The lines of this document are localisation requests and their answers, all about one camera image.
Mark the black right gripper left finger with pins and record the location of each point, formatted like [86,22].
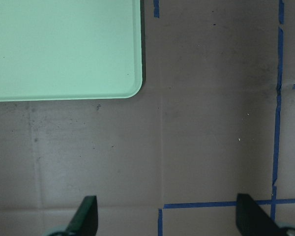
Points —
[85,220]

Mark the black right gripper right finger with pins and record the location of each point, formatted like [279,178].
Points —
[251,220]

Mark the mint green tray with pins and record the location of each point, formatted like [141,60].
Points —
[70,49]

